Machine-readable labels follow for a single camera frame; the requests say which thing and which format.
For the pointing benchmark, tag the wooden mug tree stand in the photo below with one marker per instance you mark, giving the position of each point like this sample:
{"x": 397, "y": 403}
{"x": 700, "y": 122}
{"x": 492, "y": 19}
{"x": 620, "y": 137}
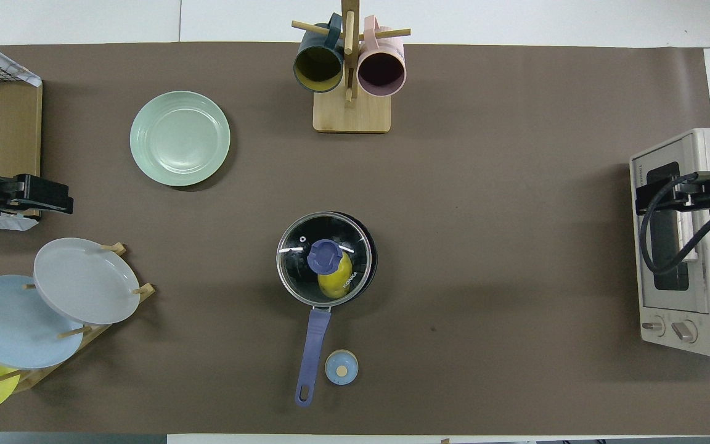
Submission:
{"x": 352, "y": 114}

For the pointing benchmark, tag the glass lid purple knob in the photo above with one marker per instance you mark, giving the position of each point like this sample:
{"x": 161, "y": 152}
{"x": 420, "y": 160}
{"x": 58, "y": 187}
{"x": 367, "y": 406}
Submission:
{"x": 296, "y": 246}

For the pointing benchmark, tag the brown paper table mat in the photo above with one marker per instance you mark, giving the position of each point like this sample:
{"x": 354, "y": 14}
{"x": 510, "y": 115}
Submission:
{"x": 484, "y": 277}

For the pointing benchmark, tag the pink mug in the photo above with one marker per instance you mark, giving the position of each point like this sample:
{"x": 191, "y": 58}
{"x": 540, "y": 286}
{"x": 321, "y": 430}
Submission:
{"x": 381, "y": 73}

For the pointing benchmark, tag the light green plate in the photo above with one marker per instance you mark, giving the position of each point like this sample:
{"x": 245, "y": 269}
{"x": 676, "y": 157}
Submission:
{"x": 180, "y": 139}

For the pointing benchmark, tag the light blue plate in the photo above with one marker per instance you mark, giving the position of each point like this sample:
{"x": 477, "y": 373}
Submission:
{"x": 10, "y": 324}

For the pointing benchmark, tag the dark blue mug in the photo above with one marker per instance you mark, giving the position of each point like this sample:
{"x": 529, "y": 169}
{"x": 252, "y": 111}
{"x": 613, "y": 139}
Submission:
{"x": 318, "y": 68}

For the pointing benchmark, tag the grey plate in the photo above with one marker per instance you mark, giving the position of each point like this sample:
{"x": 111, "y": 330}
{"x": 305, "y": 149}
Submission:
{"x": 84, "y": 280}

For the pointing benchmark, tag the wooden dish rack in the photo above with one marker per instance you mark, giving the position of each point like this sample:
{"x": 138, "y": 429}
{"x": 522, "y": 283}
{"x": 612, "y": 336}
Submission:
{"x": 34, "y": 376}

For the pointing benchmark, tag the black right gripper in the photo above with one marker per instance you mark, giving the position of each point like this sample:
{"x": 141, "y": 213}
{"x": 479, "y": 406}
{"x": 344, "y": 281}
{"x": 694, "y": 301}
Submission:
{"x": 697, "y": 194}

